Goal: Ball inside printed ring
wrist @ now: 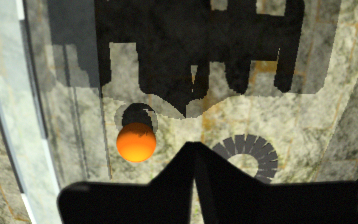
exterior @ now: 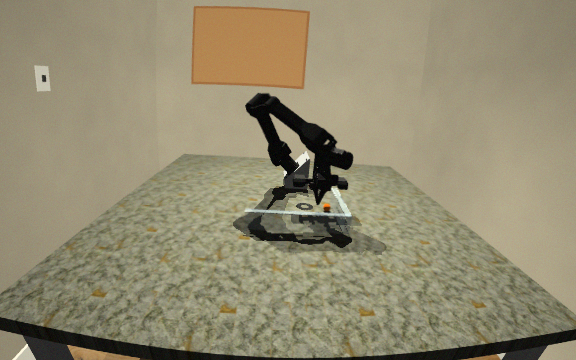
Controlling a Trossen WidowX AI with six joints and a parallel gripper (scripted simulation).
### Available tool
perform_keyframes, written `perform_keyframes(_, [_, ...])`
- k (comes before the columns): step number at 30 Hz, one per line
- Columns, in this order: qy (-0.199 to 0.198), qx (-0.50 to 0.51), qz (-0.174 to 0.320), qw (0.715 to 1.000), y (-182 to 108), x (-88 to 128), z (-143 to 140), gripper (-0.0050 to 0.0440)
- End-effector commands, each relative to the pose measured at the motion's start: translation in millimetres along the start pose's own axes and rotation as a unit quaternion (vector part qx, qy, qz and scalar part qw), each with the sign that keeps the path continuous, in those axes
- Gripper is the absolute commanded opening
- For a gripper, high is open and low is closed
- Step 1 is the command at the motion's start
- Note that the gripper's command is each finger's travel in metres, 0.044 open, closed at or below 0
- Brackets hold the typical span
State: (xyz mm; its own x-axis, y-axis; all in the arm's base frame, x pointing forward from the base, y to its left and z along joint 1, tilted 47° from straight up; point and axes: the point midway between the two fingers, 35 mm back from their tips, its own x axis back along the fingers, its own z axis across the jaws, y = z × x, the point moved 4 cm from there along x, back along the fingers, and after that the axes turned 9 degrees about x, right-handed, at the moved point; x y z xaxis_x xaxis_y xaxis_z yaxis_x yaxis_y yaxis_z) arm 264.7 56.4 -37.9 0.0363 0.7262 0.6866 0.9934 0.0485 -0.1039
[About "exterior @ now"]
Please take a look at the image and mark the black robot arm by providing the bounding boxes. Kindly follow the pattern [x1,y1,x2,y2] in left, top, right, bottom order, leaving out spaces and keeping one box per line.
[245,93,353,190]

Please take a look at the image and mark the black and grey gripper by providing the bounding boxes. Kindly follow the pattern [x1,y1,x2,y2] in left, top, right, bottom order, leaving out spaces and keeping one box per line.
[293,162,348,205]

